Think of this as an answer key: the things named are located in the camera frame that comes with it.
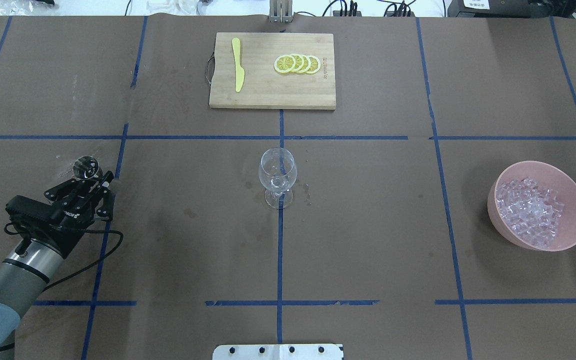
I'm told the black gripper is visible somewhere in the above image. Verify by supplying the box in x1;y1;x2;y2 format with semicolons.
5;171;115;259

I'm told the steel cocktail jigger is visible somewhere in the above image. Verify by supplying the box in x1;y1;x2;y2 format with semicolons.
72;155;119;195

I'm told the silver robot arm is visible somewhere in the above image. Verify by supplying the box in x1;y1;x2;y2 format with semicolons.
0;171;115;360

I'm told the clear wine glass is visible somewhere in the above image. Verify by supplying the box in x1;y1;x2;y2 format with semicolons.
258;147;298;210

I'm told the clear ice cubes pile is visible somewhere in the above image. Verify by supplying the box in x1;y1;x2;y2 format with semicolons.
494;177;565;249

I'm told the yellow plastic knife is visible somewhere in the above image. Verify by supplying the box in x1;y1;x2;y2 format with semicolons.
231;37;246;92

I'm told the bamboo cutting board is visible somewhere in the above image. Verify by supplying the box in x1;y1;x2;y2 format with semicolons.
209;32;337;111

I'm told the back lemon slice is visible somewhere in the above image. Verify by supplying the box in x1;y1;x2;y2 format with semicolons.
304;55;322;75

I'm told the pink bowl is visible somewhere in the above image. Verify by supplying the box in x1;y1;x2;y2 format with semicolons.
486;161;576;252

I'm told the metal base plate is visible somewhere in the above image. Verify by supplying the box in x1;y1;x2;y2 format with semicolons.
212;343;345;360

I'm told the aluminium frame post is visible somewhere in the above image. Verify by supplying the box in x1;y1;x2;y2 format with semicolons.
269;0;294;24

